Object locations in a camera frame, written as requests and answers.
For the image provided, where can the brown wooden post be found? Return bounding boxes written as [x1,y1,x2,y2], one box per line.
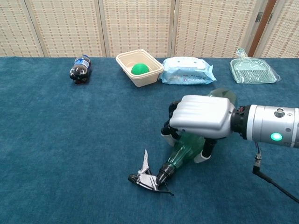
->
[248,0,278,56]

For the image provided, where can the narrow woven folding screen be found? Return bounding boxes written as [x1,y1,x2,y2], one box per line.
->
[253,0,299,58]

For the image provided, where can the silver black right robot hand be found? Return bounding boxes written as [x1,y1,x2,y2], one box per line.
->
[160,94,235,164]

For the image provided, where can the beige rectangular food container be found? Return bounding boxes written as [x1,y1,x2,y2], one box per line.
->
[115,49,164,88]

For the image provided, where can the green ball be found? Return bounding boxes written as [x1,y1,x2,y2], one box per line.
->
[131,63,150,75]

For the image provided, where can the blue table mat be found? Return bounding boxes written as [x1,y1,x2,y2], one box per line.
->
[0,56,299,224]

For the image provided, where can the green spray bottle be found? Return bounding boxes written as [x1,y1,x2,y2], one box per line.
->
[128,87,238,196]

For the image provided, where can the mint dustpan brush set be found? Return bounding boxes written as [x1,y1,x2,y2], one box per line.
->
[230,48,281,84]

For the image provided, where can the wide woven folding screen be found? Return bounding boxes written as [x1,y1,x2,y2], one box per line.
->
[0,0,259,58]

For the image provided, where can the small cola bottle blue label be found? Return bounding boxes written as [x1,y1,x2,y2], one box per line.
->
[69,55,92,84]

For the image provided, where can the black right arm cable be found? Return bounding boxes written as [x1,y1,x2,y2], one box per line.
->
[252,140,299,203]

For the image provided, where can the light blue wet wipes pack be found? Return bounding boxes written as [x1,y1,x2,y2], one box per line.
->
[159,57,217,85]

